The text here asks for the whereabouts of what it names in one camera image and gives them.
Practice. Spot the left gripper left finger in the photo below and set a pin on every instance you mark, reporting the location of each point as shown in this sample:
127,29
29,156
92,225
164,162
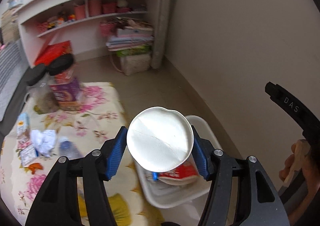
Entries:
56,202

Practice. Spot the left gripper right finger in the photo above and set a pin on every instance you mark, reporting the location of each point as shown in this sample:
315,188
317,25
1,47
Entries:
258,202

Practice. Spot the clear plastic water bottle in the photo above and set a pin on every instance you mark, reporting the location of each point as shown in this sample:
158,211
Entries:
68,149

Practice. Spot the white paper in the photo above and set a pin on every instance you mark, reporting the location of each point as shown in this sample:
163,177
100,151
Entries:
43,141

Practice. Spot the red snack bag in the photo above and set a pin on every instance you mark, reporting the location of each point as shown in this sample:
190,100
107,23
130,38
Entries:
182,175

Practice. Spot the white paper cup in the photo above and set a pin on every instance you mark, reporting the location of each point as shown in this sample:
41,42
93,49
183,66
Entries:
160,139

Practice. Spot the white plastic trash bin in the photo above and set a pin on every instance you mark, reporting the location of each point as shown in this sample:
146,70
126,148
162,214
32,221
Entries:
165,196

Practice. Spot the person right hand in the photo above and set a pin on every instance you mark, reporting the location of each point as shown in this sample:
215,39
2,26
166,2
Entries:
300,175

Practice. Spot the small white printed packet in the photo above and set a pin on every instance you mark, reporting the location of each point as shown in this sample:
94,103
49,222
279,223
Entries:
28,155

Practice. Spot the floral tablecloth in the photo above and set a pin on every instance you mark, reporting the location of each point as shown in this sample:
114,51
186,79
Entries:
77,134

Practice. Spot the small milk carton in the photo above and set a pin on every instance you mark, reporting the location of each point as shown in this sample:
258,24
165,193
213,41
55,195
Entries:
23,126

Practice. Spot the clear jar black lid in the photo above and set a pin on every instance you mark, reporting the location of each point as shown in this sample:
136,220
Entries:
37,81

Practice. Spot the purple label snack jar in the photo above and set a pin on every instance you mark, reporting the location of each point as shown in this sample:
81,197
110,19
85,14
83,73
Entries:
64,83

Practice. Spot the striped sofa cushion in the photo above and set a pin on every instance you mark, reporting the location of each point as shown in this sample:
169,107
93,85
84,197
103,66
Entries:
13,66

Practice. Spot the red gift box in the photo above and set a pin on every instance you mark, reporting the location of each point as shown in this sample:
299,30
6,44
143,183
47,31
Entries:
52,52

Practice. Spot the white woven basket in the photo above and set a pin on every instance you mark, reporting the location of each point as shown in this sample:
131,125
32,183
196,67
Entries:
133,64

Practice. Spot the stack of folded textiles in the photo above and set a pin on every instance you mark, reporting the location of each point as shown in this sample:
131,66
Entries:
126,36

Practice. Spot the white shelf unit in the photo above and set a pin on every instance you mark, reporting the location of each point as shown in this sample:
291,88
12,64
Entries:
44,22

